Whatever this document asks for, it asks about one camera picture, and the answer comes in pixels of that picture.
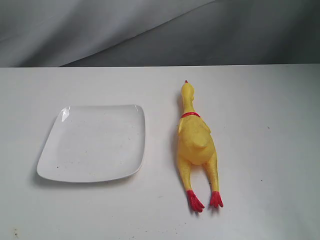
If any grey backdrop cloth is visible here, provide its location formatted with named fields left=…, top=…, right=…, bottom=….
left=0, top=0, right=320, bottom=67

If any white square plate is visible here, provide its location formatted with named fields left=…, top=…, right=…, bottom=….
left=36, top=104, right=146, bottom=183

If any yellow rubber chicken toy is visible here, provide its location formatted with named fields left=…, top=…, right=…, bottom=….
left=177, top=80, right=224, bottom=213

